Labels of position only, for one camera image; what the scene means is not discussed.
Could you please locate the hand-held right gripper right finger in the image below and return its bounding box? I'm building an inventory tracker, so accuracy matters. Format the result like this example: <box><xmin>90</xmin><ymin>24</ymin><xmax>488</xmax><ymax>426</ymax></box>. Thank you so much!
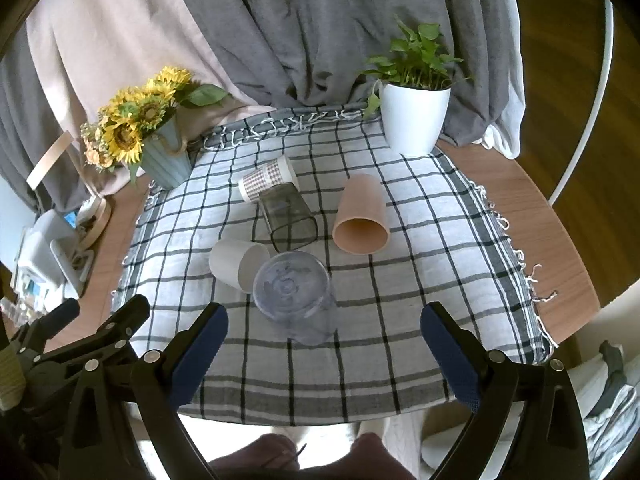
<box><xmin>420</xmin><ymin>302</ymin><xmax>591</xmax><ymax>480</ymax></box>

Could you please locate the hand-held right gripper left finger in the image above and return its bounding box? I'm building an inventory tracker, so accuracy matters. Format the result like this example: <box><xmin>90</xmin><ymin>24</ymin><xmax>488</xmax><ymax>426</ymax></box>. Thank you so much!
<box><xmin>57</xmin><ymin>304</ymin><xmax>229</xmax><ymax>480</ymax></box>

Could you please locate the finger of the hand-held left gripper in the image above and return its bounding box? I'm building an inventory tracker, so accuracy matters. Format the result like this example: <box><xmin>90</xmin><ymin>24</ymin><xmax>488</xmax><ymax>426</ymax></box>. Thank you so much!
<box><xmin>35</xmin><ymin>294</ymin><xmax>152</xmax><ymax>367</ymax></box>
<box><xmin>10</xmin><ymin>299</ymin><xmax>81</xmax><ymax>357</ymax></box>

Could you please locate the clear plastic cup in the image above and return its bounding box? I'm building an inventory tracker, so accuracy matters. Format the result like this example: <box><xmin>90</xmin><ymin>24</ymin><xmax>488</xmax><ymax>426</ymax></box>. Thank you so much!
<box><xmin>252</xmin><ymin>251</ymin><xmax>337</xmax><ymax>346</ymax></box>

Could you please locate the dark transparent square cup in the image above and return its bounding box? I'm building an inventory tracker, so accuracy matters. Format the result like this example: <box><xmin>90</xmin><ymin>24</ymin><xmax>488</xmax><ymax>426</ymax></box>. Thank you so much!
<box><xmin>259</xmin><ymin>182</ymin><xmax>320</xmax><ymax>252</ymax></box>

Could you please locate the peach cup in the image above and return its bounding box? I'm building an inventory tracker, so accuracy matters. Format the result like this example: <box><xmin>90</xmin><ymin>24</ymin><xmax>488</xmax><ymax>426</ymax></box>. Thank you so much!
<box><xmin>332</xmin><ymin>173</ymin><xmax>390</xmax><ymax>254</ymax></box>

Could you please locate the brown patterned white cup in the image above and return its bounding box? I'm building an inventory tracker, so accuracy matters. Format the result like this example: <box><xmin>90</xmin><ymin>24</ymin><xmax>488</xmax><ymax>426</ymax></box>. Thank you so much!
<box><xmin>237</xmin><ymin>154</ymin><xmax>300</xmax><ymax>203</ymax></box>

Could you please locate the white desktop device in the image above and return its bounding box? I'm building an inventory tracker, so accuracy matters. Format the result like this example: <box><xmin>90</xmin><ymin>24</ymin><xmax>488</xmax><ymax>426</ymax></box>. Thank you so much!
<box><xmin>12</xmin><ymin>209</ymin><xmax>96</xmax><ymax>302</ymax></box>

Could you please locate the checked black white tablecloth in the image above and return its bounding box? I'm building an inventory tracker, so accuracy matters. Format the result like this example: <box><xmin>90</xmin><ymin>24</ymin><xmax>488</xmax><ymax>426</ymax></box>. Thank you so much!
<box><xmin>110</xmin><ymin>105</ymin><xmax>561</xmax><ymax>423</ymax></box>

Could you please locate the white slipper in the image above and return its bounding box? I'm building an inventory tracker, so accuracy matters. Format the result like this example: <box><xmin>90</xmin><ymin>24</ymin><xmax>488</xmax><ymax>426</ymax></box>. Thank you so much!
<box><xmin>421</xmin><ymin>400</ymin><xmax>483</xmax><ymax>470</ymax></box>

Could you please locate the round wooden tray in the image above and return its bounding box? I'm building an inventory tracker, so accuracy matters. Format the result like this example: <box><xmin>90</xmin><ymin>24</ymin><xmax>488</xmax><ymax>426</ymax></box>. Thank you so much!
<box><xmin>75</xmin><ymin>195</ymin><xmax>114</xmax><ymax>252</ymax></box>

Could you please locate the person's right foot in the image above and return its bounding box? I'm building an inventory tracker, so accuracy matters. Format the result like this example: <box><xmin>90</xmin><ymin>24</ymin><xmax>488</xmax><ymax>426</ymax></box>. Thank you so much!
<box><xmin>350</xmin><ymin>432</ymin><xmax>422</xmax><ymax>480</ymax></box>

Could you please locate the person's foot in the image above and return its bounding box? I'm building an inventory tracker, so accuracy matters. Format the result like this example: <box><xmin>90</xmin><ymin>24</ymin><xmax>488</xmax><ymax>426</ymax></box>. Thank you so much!
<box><xmin>350</xmin><ymin>432</ymin><xmax>422</xmax><ymax>480</ymax></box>
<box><xmin>207</xmin><ymin>432</ymin><xmax>351</xmax><ymax>480</ymax></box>

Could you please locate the person's left foot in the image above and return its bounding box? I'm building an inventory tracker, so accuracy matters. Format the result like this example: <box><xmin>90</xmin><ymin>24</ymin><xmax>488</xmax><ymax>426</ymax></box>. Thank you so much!
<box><xmin>207</xmin><ymin>432</ymin><xmax>351</xmax><ymax>480</ymax></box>

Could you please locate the pale wooden strip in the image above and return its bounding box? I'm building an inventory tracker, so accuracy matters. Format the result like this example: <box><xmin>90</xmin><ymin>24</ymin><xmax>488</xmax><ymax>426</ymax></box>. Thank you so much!
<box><xmin>26</xmin><ymin>130</ymin><xmax>74</xmax><ymax>191</ymax></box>

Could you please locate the blue-grey ribbed vase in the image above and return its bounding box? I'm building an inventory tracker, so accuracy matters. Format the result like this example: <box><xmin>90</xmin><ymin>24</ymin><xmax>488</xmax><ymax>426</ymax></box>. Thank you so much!
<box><xmin>135</xmin><ymin>110</ymin><xmax>193</xmax><ymax>190</ymax></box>

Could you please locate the grey striped cloth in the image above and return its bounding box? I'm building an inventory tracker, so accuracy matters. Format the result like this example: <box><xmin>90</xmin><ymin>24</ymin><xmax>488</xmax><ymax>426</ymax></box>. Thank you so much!
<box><xmin>572</xmin><ymin>340</ymin><xmax>640</xmax><ymax>480</ymax></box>

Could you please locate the sunflower bouquet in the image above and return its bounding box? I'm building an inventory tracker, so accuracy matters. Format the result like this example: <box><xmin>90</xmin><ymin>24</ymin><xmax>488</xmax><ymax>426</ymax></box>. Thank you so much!
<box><xmin>80</xmin><ymin>66</ymin><xmax>231</xmax><ymax>181</ymax></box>

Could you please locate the white plant pot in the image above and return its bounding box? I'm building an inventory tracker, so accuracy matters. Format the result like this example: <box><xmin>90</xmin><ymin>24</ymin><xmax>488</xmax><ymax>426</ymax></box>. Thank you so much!
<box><xmin>378</xmin><ymin>82</ymin><xmax>452</xmax><ymax>157</ymax></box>

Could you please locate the beige curtain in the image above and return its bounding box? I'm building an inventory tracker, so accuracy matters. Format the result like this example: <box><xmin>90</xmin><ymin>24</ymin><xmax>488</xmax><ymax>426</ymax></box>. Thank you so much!
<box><xmin>25</xmin><ymin>0</ymin><xmax>276</xmax><ymax>196</ymax></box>

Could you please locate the green leafy plant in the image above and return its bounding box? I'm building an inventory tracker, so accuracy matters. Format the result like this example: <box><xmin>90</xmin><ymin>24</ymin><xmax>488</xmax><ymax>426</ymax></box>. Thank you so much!
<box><xmin>357</xmin><ymin>20</ymin><xmax>473</xmax><ymax>121</ymax></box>

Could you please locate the white curved tube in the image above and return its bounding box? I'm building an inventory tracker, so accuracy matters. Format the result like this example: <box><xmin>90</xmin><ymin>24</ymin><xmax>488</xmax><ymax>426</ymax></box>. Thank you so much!
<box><xmin>547</xmin><ymin>0</ymin><xmax>616</xmax><ymax>206</ymax></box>

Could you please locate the grey curtain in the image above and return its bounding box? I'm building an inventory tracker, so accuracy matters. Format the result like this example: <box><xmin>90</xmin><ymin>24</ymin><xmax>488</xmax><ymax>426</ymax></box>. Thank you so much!
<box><xmin>0</xmin><ymin>0</ymin><xmax>521</xmax><ymax>211</ymax></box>

